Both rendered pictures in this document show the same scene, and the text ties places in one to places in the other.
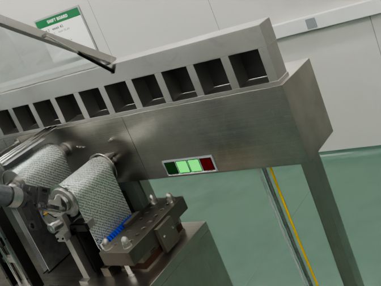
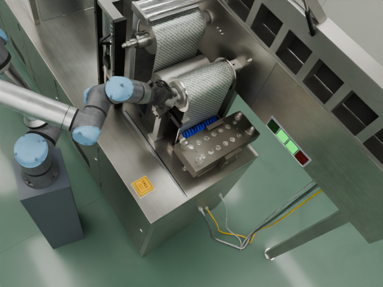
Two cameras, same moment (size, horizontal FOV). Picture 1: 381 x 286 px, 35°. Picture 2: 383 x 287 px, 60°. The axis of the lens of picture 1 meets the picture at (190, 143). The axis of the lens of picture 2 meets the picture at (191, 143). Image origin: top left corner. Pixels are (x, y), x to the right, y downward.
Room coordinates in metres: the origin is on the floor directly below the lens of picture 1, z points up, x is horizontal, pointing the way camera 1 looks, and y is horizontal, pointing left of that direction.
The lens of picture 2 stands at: (1.41, 0.50, 2.29)
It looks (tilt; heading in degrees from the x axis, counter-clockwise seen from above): 58 degrees down; 355
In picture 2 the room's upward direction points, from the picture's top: 23 degrees clockwise
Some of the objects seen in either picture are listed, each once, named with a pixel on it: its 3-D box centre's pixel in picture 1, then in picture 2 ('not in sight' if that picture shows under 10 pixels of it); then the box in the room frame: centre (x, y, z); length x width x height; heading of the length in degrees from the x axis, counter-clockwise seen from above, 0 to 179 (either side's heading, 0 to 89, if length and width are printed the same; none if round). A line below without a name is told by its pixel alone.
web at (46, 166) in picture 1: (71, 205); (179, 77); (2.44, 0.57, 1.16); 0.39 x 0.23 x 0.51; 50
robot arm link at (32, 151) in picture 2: not in sight; (33, 152); (1.91, 1.01, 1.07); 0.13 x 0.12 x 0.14; 4
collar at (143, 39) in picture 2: (11, 189); (141, 39); (2.41, 0.75, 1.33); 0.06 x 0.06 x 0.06; 50
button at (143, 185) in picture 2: not in sight; (143, 185); (1.98, 0.57, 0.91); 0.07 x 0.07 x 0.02; 50
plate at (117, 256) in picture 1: (145, 229); (218, 142); (2.27, 0.30, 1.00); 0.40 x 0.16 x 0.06; 140
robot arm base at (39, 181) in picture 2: not in sight; (38, 167); (1.91, 1.01, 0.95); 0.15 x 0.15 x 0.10
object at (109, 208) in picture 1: (107, 213); (202, 113); (2.32, 0.42, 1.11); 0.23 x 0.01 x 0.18; 140
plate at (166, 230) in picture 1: (168, 234); (229, 159); (2.22, 0.22, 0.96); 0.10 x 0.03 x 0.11; 140
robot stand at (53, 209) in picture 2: not in sight; (56, 206); (1.91, 1.01, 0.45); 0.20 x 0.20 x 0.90; 37
